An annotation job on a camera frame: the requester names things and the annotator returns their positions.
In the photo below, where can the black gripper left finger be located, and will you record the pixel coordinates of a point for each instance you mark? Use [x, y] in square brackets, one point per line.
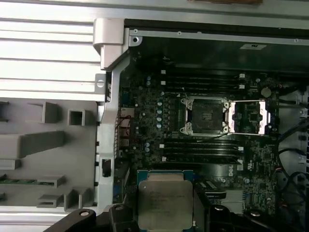
[118, 220]

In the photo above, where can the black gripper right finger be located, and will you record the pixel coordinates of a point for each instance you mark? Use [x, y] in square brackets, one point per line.
[222, 220]

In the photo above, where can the silver CPU chip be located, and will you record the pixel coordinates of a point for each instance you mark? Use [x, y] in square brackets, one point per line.
[165, 200]

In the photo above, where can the black RAM slot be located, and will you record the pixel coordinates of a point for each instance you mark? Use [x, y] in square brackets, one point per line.
[202, 77]
[200, 158]
[200, 144]
[200, 149]
[202, 82]
[202, 72]
[202, 86]
[200, 153]

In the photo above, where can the black CPU socket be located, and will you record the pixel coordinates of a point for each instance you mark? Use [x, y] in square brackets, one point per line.
[205, 116]

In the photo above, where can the small silver heat sink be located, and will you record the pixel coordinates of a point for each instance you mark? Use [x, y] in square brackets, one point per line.
[234, 195]

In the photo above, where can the green motherboard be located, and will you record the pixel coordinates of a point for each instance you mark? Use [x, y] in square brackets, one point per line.
[260, 157]

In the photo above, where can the grey plastic parts rack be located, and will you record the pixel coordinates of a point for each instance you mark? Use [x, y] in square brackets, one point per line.
[79, 154]

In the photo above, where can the thin metal locking lever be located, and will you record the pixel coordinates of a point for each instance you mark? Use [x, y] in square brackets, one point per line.
[212, 138]

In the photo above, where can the black open PC case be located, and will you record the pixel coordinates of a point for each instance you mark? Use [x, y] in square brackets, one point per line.
[108, 135]

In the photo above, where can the green RAM stick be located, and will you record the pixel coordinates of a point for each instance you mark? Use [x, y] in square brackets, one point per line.
[19, 181]

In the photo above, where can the round silver coin battery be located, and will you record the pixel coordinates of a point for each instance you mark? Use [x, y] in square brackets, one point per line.
[266, 92]

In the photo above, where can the metal socket cover frame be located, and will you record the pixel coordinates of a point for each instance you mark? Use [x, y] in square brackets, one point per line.
[263, 118]

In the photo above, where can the white sticker on case wall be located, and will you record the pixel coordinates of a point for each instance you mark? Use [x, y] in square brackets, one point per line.
[253, 46]

